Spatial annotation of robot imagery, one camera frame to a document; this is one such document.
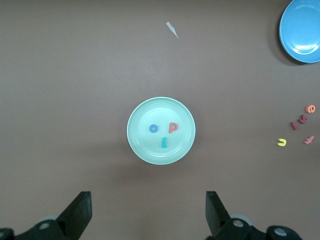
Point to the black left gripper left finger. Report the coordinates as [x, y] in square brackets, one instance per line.
[75, 215]

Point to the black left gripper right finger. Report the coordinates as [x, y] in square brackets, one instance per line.
[217, 217]

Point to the teal foam letter l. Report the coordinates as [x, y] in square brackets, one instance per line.
[164, 143]

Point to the red foam letter p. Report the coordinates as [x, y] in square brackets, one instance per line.
[171, 128]

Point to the blue foam letter o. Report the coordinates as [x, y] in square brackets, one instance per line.
[150, 128]

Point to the light green plate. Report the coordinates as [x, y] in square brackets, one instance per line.
[150, 147]

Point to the yellow foam letter n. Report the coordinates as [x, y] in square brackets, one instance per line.
[282, 143]

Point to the pink foam letter f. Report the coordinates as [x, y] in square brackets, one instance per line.
[309, 140]

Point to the pink foam letter l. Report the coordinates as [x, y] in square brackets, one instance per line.
[294, 125]

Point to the red foam letter k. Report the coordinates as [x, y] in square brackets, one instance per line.
[303, 119]

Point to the brown table mat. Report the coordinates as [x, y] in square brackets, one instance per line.
[75, 75]

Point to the orange foam letter e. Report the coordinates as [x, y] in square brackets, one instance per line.
[308, 109]

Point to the white paper scrap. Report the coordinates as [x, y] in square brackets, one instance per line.
[172, 29]

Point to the blue plate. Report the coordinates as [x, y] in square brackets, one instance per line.
[300, 30]

